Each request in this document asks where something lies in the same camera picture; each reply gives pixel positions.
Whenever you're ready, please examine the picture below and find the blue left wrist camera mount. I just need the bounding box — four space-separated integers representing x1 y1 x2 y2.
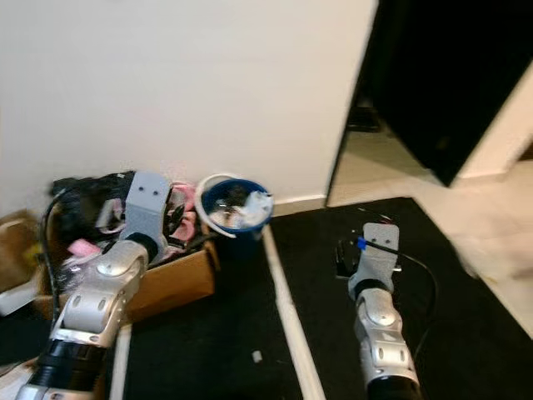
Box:
122 171 173 243

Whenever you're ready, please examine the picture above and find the black floor mat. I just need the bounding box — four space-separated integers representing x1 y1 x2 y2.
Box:
0 233 301 400
262 197 533 400

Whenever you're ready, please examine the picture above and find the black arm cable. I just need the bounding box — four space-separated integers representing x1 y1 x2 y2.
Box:
45 187 136 311
361 241 439 353

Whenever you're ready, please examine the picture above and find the black plastic bag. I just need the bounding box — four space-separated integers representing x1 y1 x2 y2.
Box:
49 170 136 243

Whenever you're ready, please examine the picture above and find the black door panel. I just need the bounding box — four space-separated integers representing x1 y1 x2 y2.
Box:
353 0 533 188

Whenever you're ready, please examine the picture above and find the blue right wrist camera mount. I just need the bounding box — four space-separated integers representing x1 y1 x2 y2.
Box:
353 222 401 285

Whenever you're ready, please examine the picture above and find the brown cardboard box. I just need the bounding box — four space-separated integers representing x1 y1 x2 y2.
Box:
0 209 52 293
42 240 218 323

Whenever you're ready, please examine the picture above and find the pink plastic packaging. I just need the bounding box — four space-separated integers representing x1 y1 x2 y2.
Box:
66 182 202 260

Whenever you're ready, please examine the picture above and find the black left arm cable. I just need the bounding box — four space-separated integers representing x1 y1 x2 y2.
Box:
45 187 136 311

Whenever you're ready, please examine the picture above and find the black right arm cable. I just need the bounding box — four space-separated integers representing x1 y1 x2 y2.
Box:
361 241 439 353

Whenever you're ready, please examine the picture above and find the blue rubbish bin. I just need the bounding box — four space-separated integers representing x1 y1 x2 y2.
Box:
197 173 275 260

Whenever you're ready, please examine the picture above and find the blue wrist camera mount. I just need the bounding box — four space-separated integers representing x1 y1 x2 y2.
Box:
122 171 173 243
353 222 401 285

